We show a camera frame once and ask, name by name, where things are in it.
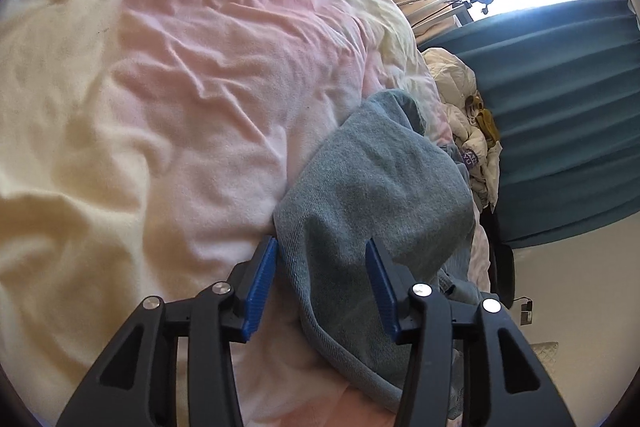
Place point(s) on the grey-blue denim pants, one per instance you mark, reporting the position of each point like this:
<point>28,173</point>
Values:
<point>380,187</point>

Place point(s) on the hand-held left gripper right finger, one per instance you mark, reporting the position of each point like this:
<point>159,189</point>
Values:
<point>382,292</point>

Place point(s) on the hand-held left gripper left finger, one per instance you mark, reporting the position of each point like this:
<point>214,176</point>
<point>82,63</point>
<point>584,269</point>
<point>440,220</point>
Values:
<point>260,287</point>

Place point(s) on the mustard yellow garment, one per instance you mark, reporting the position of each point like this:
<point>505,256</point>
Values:
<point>487,122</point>

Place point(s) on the pastel bed duvet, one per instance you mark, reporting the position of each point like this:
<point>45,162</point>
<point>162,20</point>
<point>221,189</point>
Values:
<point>175,82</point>

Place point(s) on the purple printed garment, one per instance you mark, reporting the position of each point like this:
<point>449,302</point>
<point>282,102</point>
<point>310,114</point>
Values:
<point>470,157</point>

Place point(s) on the wall socket with charger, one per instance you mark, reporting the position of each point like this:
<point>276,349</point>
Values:
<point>526,309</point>

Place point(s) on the cream puffy jacket pile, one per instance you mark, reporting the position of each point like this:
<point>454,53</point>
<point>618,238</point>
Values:
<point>455,77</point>

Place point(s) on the wide teal curtain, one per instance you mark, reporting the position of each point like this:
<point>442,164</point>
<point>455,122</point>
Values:
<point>550,117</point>

